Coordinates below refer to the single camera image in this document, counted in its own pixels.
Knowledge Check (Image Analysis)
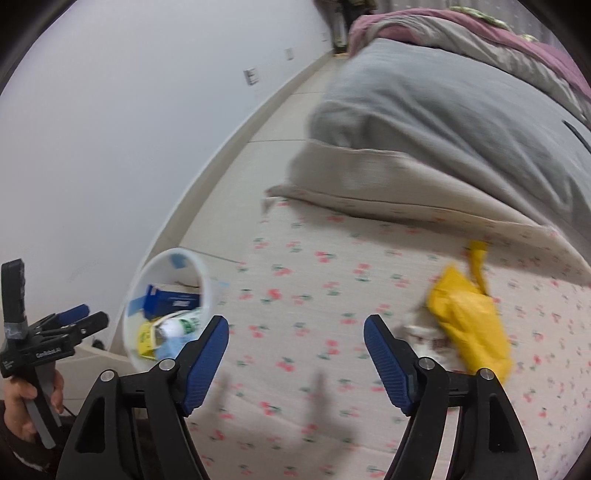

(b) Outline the light blue box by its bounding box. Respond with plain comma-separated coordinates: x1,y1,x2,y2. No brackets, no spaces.
154,342,185,361

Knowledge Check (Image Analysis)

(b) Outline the cherry print bed sheet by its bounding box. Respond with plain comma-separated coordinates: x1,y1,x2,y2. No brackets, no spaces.
182,196,591,480

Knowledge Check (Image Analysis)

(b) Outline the white tissue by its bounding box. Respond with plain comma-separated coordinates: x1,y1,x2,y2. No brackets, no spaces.
402,314,455,365

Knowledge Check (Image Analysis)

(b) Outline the dark blue box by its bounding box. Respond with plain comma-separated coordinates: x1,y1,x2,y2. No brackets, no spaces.
143,284,201,319

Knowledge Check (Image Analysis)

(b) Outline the white patterned waste bin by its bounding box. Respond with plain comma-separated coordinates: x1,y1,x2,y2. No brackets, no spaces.
124,248,219,372

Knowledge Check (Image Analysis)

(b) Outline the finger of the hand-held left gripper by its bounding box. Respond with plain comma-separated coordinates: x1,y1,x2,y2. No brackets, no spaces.
55,311,110,347
44,304,90,330

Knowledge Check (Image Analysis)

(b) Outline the white furniture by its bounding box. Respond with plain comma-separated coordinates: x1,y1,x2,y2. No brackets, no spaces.
55,344,139,407

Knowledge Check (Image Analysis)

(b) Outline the yellow plastic bag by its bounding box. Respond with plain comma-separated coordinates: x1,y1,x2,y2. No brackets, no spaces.
427,240,515,384

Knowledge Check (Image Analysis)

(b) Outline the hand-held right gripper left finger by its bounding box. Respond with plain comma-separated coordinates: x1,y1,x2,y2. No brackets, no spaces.
55,315,230,480

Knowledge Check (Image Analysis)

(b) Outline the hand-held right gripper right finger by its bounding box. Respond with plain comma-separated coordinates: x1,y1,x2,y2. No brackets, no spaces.
364,314,539,480

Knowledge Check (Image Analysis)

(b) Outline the pink blanket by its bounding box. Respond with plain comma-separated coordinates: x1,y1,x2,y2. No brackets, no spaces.
348,7,591,121

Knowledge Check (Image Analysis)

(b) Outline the person's left hand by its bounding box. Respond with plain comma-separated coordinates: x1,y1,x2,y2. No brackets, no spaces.
4,369,65,444

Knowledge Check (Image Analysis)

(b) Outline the dark furniture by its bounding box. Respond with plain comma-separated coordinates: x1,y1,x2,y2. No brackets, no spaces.
330,0,370,47

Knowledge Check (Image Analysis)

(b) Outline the grey quilt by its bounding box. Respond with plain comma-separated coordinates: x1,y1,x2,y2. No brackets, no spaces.
265,37,591,278

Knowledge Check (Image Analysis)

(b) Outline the person's left forearm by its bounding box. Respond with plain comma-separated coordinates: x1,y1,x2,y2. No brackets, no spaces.
0,415,70,480

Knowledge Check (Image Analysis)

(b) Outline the yellow tissue packet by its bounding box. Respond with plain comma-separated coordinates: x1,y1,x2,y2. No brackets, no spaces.
137,320,160,358

